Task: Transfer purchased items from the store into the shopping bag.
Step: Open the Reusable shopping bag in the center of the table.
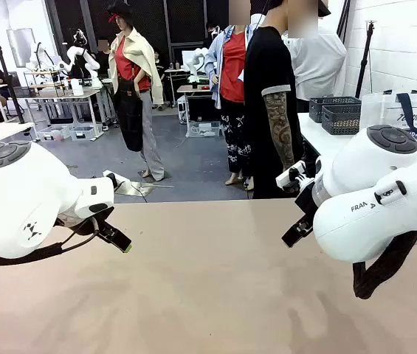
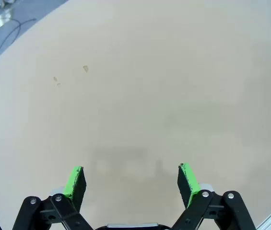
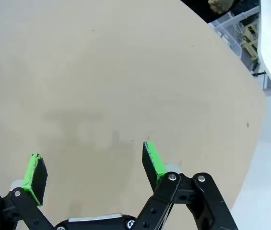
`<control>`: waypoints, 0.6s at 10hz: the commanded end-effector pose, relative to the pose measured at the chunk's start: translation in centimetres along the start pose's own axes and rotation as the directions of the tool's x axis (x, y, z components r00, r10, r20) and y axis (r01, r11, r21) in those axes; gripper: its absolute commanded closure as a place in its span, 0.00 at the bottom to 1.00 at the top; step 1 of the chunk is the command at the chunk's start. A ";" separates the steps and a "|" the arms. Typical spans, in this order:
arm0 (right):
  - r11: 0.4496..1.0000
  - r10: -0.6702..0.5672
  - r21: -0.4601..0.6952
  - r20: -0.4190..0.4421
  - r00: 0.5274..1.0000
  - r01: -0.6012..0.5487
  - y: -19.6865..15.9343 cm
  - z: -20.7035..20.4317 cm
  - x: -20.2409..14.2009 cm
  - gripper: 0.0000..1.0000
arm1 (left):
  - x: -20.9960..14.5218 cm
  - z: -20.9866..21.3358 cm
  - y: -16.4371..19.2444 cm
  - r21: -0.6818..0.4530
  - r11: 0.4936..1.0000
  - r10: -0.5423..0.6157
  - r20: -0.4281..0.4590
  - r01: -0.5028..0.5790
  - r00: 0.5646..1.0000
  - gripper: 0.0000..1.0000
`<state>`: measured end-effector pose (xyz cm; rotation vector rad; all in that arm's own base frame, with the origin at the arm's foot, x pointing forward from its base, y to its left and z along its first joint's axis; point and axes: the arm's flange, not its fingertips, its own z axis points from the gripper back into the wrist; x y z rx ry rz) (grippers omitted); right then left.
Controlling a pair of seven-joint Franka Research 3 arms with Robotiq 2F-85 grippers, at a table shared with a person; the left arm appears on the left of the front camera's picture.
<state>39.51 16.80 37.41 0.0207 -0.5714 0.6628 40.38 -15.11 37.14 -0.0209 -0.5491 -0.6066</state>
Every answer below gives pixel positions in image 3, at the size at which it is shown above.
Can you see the clear plastic storage bin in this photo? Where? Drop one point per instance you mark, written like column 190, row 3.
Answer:
column 231, row 31

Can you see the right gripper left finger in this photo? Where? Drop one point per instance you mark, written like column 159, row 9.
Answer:
column 33, row 177

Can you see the person's tattooed left hand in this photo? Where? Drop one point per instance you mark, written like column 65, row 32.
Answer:
column 220, row 5

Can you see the person in black shirt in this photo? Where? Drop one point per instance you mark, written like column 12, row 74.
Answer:
column 197, row 8

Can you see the beige wooden frame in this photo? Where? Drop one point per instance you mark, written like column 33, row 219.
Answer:
column 250, row 40

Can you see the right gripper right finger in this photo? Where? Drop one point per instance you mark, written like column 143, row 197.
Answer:
column 153, row 163

